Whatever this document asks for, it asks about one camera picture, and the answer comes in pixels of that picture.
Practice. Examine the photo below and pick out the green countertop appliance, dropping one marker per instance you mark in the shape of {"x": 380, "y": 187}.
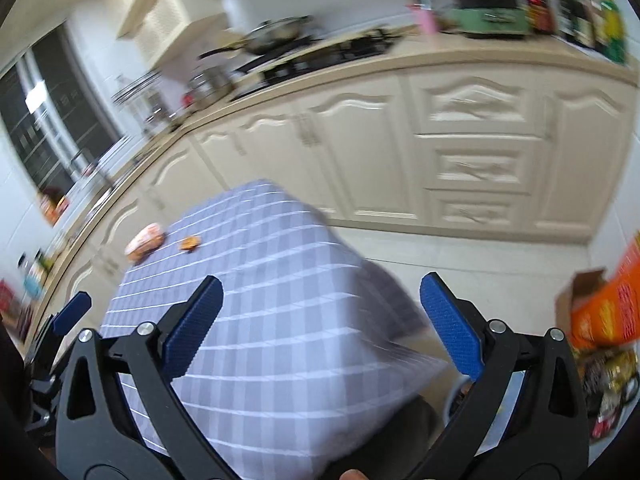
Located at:
{"x": 489, "y": 18}

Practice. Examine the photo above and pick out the black gas stove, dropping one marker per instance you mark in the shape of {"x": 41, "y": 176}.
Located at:
{"x": 329, "y": 53}

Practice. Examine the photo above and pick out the upper wall cabinets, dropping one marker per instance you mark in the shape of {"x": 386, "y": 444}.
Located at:
{"x": 161, "y": 29}

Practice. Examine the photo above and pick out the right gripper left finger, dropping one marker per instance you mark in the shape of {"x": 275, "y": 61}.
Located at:
{"x": 120, "y": 418}

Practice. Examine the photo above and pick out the frying pan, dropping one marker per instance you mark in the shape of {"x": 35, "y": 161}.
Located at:
{"x": 267, "y": 36}

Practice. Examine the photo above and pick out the person's right hand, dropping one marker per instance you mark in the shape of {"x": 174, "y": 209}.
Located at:
{"x": 353, "y": 474}

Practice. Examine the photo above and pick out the steel cooking pot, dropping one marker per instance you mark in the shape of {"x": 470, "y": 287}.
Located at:
{"x": 210, "y": 86}

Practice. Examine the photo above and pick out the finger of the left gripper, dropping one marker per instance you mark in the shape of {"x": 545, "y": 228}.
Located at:
{"x": 46, "y": 363}

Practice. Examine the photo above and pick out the cream kitchen cabinets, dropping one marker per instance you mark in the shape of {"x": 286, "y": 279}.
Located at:
{"x": 521, "y": 145}

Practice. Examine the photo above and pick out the orange cardboard box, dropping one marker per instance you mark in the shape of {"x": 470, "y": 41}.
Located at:
{"x": 595, "y": 313}

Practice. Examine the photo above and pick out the dark sauce bottles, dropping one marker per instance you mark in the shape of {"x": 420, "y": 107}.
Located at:
{"x": 589, "y": 24}

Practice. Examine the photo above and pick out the purple checkered tablecloth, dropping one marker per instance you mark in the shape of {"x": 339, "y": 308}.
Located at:
{"x": 306, "y": 358}

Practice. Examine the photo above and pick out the kitchen window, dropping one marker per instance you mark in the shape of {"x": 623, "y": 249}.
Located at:
{"x": 53, "y": 119}

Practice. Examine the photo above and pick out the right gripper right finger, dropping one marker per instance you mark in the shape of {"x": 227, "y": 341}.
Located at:
{"x": 525, "y": 416}

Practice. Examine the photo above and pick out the orange white bread package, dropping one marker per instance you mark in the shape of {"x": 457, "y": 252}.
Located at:
{"x": 146, "y": 241}

